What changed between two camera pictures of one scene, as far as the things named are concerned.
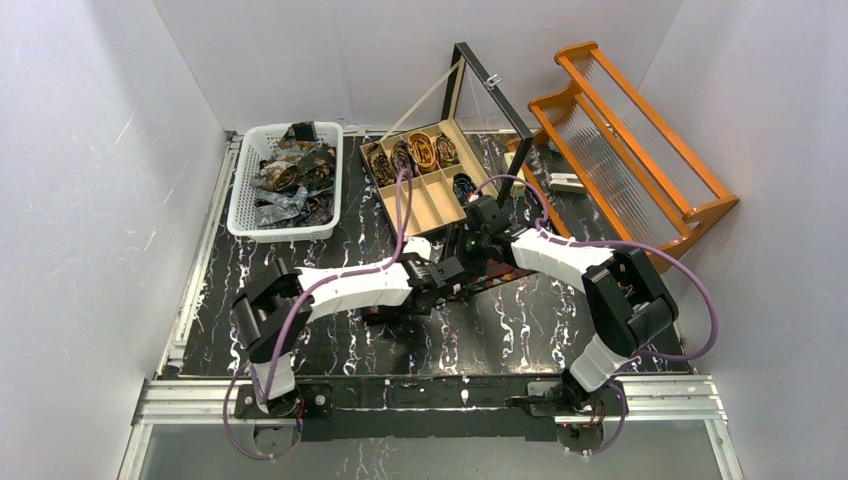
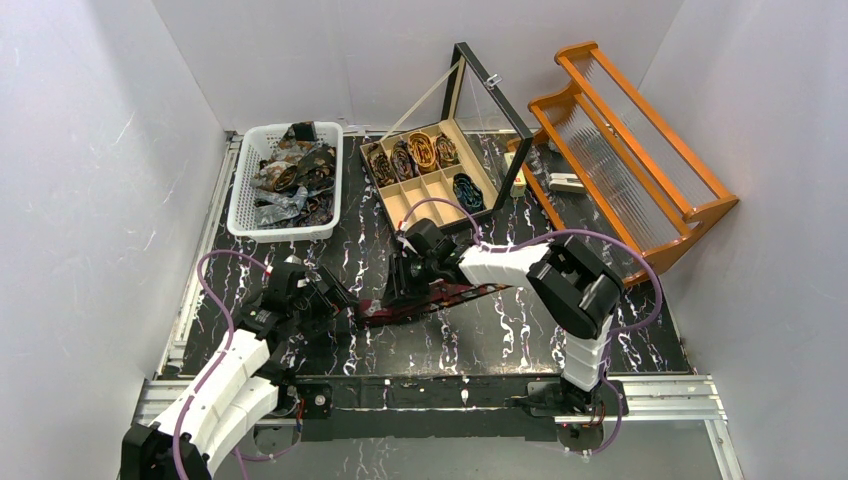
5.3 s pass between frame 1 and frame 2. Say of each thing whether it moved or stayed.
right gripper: moved
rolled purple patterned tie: stayed
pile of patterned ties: stayed
